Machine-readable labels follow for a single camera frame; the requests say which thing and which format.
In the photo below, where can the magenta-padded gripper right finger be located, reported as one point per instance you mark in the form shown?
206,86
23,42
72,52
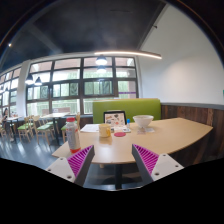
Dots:
165,165

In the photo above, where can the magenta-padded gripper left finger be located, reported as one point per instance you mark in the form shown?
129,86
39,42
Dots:
61,166

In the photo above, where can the clear red-capped drink bottle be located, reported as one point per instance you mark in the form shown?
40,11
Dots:
73,135

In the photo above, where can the white bowl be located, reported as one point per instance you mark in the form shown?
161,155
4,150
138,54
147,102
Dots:
143,120

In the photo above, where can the light wooden dining table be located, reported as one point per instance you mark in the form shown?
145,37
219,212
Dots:
55,115

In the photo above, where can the group of green-seated wooden chairs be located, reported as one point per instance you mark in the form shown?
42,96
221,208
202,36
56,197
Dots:
25,126

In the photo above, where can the flat round red coaster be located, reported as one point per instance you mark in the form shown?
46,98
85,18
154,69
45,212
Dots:
120,134

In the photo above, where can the small blue-capped bottle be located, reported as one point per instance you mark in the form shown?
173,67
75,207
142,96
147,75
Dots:
128,123

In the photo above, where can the yellow mug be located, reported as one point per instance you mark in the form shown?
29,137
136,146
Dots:
104,130

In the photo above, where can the white rounded flat device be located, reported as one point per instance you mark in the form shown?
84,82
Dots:
121,129

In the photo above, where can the green upholstered bench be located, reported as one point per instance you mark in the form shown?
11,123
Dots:
133,108

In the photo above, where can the black-framed picture sign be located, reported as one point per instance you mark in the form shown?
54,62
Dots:
115,118

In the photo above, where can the person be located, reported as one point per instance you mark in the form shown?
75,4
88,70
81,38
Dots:
5,115

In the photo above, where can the group of pendant lamps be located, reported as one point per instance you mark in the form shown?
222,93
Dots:
101,60

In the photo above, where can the curved linear ceiling light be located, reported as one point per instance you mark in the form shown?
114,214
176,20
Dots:
133,53

